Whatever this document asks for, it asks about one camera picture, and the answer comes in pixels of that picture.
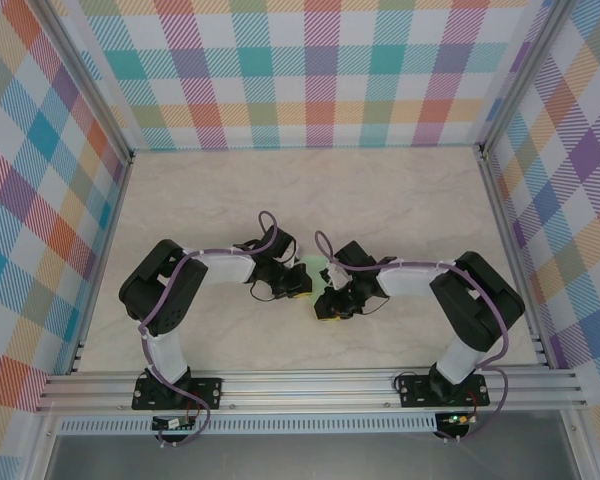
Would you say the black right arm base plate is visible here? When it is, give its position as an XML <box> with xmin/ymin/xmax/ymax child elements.
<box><xmin>397</xmin><ymin>373</ymin><xmax>491</xmax><ymax>409</ymax></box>

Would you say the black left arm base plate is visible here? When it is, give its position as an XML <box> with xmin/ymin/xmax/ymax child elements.
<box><xmin>132</xmin><ymin>377</ymin><xmax>224</xmax><ymax>412</ymax></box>

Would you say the thin black right gripper wire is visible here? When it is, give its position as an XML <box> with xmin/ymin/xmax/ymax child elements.
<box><xmin>362</xmin><ymin>294</ymin><xmax>390</xmax><ymax>317</ymax></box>

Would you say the slotted grey cable duct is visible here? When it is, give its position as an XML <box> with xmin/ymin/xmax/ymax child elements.
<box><xmin>57</xmin><ymin>412</ymin><xmax>439</xmax><ymax>435</ymax></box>

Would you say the light green paper sheet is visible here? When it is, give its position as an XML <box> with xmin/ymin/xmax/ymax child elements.
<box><xmin>299</xmin><ymin>253</ymin><xmax>331</xmax><ymax>311</ymax></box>

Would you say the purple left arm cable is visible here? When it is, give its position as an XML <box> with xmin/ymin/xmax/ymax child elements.
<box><xmin>137</xmin><ymin>210</ymin><xmax>281</xmax><ymax>449</ymax></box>

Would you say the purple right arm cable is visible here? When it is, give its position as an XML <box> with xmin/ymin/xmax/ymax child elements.
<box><xmin>313</xmin><ymin>229</ymin><xmax>511</xmax><ymax>444</ymax></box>

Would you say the short aluminium frame post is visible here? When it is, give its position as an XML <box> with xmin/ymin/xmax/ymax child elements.
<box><xmin>27</xmin><ymin>413</ymin><xmax>64</xmax><ymax>480</ymax></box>
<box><xmin>559</xmin><ymin>409</ymin><xmax>591</xmax><ymax>480</ymax></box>

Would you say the small circuit board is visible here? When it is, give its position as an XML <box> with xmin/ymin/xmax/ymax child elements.
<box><xmin>151</xmin><ymin>416</ymin><xmax>197</xmax><ymax>431</ymax></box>

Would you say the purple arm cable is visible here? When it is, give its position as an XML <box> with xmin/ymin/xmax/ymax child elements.
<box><xmin>313</xmin><ymin>229</ymin><xmax>511</xmax><ymax>444</ymax></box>
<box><xmin>137</xmin><ymin>210</ymin><xmax>281</xmax><ymax>449</ymax></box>

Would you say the thin black gripper wire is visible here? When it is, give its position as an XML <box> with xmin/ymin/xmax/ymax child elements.
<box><xmin>248</xmin><ymin>278</ymin><xmax>282</xmax><ymax>304</ymax></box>
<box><xmin>362</xmin><ymin>294</ymin><xmax>390</xmax><ymax>317</ymax></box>

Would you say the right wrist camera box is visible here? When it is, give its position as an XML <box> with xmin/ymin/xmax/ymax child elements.
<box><xmin>319</xmin><ymin>264</ymin><xmax>346</xmax><ymax>289</ymax></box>

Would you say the grey metal sheet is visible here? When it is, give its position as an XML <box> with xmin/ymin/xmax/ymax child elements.
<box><xmin>44</xmin><ymin>432</ymin><xmax>581</xmax><ymax>480</ymax></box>

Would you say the aluminium mounting rail beam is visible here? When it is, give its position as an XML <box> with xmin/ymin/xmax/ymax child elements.
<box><xmin>34</xmin><ymin>368</ymin><xmax>589</xmax><ymax>414</ymax></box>

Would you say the thin black left gripper wire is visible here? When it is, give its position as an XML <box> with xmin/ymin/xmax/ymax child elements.
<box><xmin>248</xmin><ymin>278</ymin><xmax>282</xmax><ymax>304</ymax></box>

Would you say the aluminium table edge rail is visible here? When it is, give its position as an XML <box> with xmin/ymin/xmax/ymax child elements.
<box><xmin>474</xmin><ymin>144</ymin><xmax>554</xmax><ymax>369</ymax></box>
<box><xmin>67</xmin><ymin>152</ymin><xmax>137</xmax><ymax>376</ymax></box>

